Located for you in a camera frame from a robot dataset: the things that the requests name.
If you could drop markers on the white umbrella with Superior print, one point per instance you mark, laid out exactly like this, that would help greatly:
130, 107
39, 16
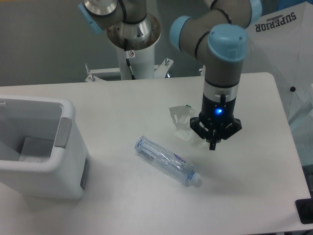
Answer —
281, 44

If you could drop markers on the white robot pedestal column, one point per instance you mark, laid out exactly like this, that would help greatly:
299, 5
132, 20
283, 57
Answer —
135, 47

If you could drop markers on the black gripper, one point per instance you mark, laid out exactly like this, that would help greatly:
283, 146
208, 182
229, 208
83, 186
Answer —
216, 116

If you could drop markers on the white plastic bag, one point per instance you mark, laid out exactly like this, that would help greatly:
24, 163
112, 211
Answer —
181, 116

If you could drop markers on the white trash can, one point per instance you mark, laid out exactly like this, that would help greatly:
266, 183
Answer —
42, 152

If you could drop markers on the white metal base frame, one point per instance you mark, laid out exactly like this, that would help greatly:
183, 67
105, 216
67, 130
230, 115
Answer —
135, 68

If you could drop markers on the clear plastic bottle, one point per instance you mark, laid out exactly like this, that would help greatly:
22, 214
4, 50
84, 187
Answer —
167, 161

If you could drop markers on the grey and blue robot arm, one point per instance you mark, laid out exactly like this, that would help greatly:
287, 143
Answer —
217, 39

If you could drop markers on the black device at table edge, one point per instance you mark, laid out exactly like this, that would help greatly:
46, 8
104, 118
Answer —
305, 210

